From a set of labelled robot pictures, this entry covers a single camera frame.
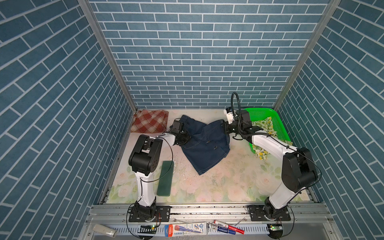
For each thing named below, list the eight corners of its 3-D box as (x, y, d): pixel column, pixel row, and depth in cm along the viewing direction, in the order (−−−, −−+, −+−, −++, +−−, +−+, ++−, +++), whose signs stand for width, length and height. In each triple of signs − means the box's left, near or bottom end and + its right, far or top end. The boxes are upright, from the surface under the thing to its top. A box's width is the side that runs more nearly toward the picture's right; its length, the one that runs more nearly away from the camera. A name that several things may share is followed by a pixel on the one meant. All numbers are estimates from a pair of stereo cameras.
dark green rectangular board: (156, 196, 81) (155, 194, 79) (162, 163, 93) (161, 161, 91) (170, 196, 81) (170, 194, 79) (174, 163, 94) (173, 161, 91)
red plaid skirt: (130, 133, 107) (128, 129, 104) (137, 113, 120) (136, 109, 116) (165, 133, 108) (164, 129, 104) (169, 113, 120) (168, 109, 117)
